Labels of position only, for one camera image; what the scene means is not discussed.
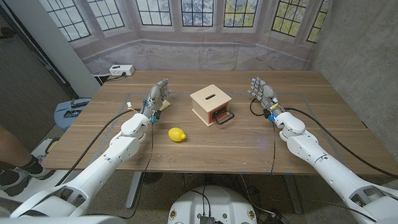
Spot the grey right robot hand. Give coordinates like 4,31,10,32
248,77,280,118

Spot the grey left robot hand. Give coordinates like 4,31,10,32
141,78,172,118

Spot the wooden box with slot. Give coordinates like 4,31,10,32
190,83,233,127

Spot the yellow lemon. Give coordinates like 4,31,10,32
168,127,187,143

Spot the white power strip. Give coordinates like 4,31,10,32
109,64,136,77

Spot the printed window backdrop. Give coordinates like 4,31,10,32
39,0,332,75

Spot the black flat device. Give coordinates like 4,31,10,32
63,109,83,118

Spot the grey table leg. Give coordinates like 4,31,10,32
126,171,144,209
282,174,304,215

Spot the blue round stool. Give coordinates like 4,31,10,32
53,98,93,131

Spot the white robot torso base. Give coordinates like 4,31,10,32
167,185,258,224

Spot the person leg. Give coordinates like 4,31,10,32
0,124,44,175

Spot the white robot chest rim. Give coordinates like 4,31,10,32
0,215,127,224

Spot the black and white shoe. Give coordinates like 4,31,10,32
0,167,56,197

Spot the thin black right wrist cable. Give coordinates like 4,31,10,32
249,98,277,175

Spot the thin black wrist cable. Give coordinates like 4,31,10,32
120,123,155,219
249,98,277,175

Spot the thin black left wrist cable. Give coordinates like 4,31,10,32
120,123,155,219

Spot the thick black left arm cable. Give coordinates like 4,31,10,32
55,108,142,187

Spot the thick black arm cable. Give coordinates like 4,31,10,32
55,108,142,187
284,107,398,180

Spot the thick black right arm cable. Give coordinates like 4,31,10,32
284,107,398,180

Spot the white floor cable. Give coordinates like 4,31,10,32
239,174,277,218

